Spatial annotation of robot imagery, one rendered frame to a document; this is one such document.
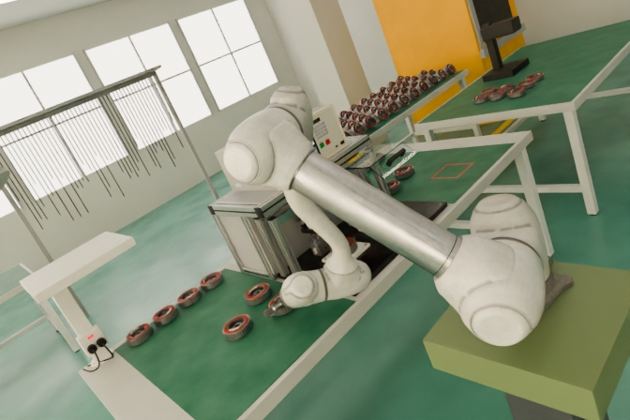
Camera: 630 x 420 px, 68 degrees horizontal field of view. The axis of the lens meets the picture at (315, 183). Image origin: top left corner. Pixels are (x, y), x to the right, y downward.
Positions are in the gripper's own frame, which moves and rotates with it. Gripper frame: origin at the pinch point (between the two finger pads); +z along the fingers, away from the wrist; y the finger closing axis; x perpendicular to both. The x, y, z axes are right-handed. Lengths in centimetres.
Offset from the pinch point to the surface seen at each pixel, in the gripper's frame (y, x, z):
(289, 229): -22.8, -25.5, 17.3
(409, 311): -74, 42, 81
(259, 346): 16.7, 7.8, -9.3
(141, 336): 51, -22, 36
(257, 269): -4.2, -19.6, 32.4
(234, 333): 20.8, -0.7, -1.0
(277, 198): -18.5, -34.9, -7.1
